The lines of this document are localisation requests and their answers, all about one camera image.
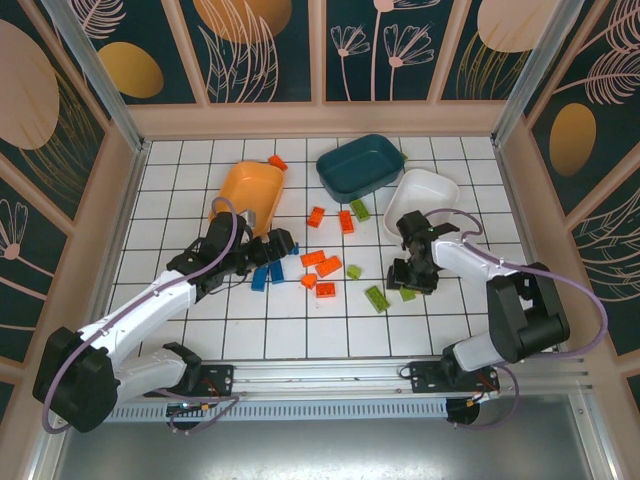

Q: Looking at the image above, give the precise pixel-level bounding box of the white plastic container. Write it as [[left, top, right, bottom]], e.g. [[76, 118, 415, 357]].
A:
[[383, 168, 460, 241]]

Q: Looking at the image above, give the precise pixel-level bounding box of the large orange lego brick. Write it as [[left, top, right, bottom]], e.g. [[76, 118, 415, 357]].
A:
[[315, 255, 343, 279]]

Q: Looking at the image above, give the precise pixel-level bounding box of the orange plastic container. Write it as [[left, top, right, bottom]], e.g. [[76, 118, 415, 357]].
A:
[[208, 160, 286, 239]]

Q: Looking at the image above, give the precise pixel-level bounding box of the teal plastic container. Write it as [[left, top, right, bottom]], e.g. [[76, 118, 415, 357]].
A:
[[315, 133, 405, 205]]

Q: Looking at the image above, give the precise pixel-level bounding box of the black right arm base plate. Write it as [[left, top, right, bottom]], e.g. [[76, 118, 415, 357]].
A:
[[408, 358, 501, 396]]

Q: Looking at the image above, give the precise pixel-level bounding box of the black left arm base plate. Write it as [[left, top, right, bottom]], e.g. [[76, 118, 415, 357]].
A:
[[189, 363, 236, 399]]

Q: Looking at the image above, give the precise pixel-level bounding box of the aluminium mounting rail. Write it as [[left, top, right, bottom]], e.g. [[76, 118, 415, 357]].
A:
[[114, 353, 594, 401]]

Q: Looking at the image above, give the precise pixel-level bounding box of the red wire with yellow connector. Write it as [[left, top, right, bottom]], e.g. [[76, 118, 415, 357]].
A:
[[449, 379, 501, 409], [164, 380, 226, 417]]

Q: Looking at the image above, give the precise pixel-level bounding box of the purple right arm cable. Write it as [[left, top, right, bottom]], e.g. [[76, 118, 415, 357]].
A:
[[424, 207, 610, 430]]

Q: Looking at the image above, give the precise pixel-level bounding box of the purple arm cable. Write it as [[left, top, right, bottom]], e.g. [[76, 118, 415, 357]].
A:
[[424, 207, 610, 430], [41, 196, 242, 436]]

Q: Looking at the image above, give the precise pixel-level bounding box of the grey slotted cable duct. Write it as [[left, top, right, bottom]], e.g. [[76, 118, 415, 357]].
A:
[[102, 398, 450, 422]]

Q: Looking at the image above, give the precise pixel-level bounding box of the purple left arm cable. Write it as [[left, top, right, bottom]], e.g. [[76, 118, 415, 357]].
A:
[[41, 196, 242, 436]]

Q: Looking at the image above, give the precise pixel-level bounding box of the aluminium frame post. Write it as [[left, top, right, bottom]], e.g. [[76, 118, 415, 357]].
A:
[[491, 0, 587, 147], [39, 0, 151, 154]]

